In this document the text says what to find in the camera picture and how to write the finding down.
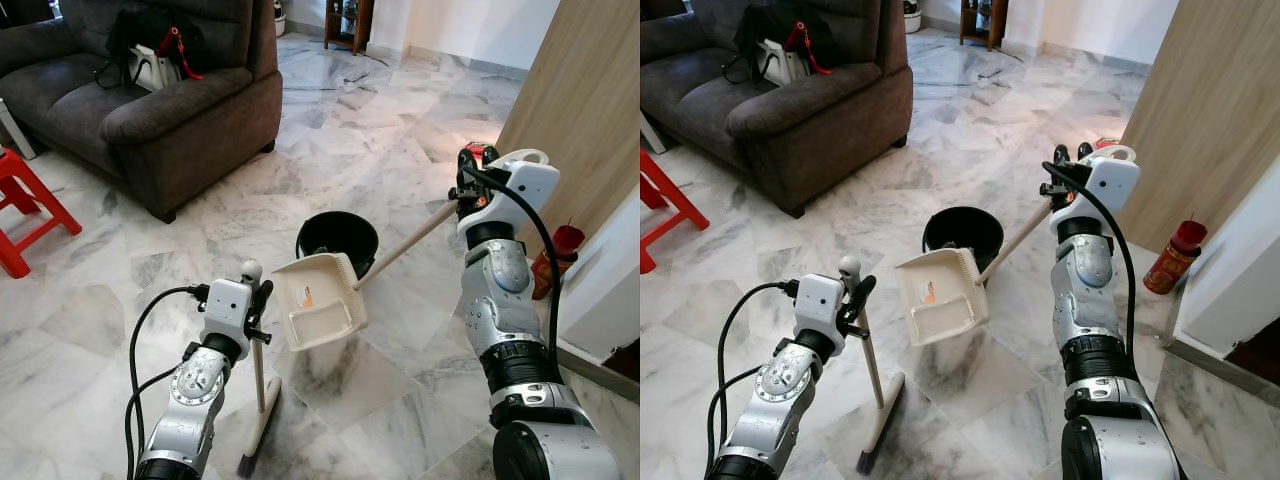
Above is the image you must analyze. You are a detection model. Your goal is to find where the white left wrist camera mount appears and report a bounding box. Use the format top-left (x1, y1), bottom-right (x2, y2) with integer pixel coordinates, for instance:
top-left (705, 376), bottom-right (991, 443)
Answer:
top-left (797, 274), bottom-right (849, 333)
top-left (203, 278), bottom-right (253, 336)

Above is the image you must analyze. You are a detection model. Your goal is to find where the red plastic stool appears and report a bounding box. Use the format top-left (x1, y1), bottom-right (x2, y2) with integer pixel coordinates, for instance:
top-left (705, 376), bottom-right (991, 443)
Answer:
top-left (0, 147), bottom-right (83, 279)
top-left (640, 148), bottom-right (713, 276)

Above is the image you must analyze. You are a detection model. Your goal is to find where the cream long-handled dustpan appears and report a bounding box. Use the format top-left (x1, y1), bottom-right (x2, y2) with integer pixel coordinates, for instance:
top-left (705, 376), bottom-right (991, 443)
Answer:
top-left (895, 145), bottom-right (1139, 348)
top-left (272, 149), bottom-right (552, 353)

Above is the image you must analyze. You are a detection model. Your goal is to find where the black plastic bucket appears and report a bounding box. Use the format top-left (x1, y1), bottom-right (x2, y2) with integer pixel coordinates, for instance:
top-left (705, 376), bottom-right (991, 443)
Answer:
top-left (296, 211), bottom-right (381, 281)
top-left (921, 206), bottom-right (1005, 276)

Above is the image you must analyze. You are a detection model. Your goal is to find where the dark wooden cabinet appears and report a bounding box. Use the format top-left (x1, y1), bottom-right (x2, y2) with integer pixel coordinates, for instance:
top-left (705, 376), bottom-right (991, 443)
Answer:
top-left (958, 0), bottom-right (1011, 51)
top-left (322, 0), bottom-right (377, 54)

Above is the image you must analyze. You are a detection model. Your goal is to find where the black bag on sofa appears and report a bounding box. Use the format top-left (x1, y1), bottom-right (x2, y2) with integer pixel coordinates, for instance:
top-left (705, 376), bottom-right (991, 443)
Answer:
top-left (93, 5), bottom-right (206, 89)
top-left (722, 0), bottom-right (839, 84)

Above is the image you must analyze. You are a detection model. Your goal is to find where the cream broom with purple bristles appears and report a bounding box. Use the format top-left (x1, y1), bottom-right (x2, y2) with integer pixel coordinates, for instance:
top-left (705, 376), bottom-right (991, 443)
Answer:
top-left (237, 260), bottom-right (284, 479)
top-left (838, 256), bottom-right (907, 475)

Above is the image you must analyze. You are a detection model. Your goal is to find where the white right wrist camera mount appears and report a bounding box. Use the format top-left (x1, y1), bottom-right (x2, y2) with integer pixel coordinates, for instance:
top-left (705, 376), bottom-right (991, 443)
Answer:
top-left (483, 152), bottom-right (561, 229)
top-left (1075, 148), bottom-right (1143, 221)

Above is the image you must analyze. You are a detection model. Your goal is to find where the red incense can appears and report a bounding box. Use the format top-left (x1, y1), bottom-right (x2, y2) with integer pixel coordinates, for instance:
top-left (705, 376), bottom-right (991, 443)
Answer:
top-left (1143, 218), bottom-right (1209, 296)
top-left (530, 222), bottom-right (586, 301)

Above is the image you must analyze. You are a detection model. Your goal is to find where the dark wooden step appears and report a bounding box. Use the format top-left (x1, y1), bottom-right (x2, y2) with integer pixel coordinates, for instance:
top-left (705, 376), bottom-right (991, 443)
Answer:
top-left (600, 340), bottom-right (641, 381)
top-left (1225, 318), bottom-right (1280, 389)

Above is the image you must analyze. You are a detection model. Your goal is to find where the light wooden panel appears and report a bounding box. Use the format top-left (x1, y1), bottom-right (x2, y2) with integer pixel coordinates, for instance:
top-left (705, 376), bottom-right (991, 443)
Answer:
top-left (497, 0), bottom-right (641, 256)
top-left (1118, 0), bottom-right (1280, 253)

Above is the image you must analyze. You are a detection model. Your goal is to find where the dark brown sofa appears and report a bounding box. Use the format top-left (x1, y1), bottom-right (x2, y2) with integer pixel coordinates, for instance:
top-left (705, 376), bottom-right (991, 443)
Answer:
top-left (0, 0), bottom-right (284, 224)
top-left (640, 0), bottom-right (914, 219)

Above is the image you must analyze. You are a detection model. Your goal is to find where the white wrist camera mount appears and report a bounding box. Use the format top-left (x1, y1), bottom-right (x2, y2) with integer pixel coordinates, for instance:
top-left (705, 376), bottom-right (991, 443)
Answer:
top-left (483, 152), bottom-right (561, 229)
top-left (797, 274), bottom-right (849, 333)
top-left (1075, 148), bottom-right (1143, 221)
top-left (203, 278), bottom-right (253, 336)

